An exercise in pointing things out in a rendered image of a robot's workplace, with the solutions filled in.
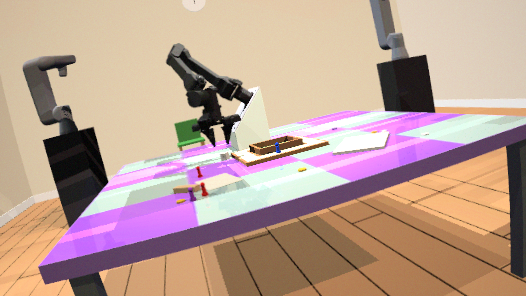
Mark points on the white flat rectangular tile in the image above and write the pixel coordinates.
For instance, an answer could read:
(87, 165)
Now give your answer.
(369, 142)

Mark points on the purple game pawn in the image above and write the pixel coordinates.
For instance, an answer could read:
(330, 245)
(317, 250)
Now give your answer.
(192, 198)

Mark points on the white die with black pips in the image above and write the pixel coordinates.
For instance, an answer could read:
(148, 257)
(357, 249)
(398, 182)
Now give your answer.
(224, 156)

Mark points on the cream square track with arrows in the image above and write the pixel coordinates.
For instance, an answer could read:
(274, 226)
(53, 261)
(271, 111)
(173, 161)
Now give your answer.
(278, 155)

